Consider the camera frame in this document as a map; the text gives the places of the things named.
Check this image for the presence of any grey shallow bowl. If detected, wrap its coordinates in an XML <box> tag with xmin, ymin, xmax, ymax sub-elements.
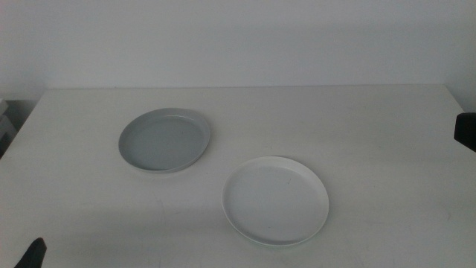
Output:
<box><xmin>118</xmin><ymin>107</ymin><xmax>211</xmax><ymax>174</ymax></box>

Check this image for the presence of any white shallow bowl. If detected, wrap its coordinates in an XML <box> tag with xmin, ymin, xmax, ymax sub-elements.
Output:
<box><xmin>222</xmin><ymin>156</ymin><xmax>330</xmax><ymax>248</ymax></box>

